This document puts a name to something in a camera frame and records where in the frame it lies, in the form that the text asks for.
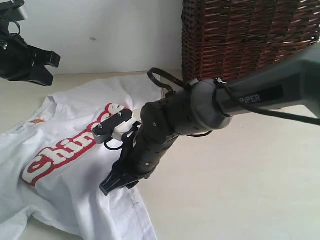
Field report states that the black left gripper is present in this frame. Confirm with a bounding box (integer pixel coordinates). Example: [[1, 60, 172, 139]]
[[0, 32, 61, 87]]

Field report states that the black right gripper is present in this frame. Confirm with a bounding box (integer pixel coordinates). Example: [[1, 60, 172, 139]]
[[99, 94, 208, 196]]

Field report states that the white t-shirt red lettering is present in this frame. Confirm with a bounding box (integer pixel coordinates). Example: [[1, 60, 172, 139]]
[[0, 75, 162, 240]]

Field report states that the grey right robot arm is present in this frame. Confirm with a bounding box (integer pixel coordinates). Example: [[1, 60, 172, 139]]
[[92, 43, 320, 195]]

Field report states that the dark red wicker basket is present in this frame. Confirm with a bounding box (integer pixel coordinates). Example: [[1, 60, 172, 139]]
[[181, 0, 320, 83]]

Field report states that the orange garment neck tag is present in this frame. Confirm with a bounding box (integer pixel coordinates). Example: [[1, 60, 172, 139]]
[[30, 118, 46, 124]]

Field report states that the black left camera cable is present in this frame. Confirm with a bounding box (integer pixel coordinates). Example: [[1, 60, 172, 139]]
[[0, 20, 22, 38]]

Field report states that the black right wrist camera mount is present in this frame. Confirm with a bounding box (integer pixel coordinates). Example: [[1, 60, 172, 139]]
[[92, 109, 141, 145]]

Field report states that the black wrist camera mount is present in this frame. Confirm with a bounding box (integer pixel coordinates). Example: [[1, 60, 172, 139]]
[[92, 109, 141, 145], [0, 0, 28, 22]]

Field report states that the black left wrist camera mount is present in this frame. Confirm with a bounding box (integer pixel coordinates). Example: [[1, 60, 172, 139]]
[[0, 0, 28, 22]]

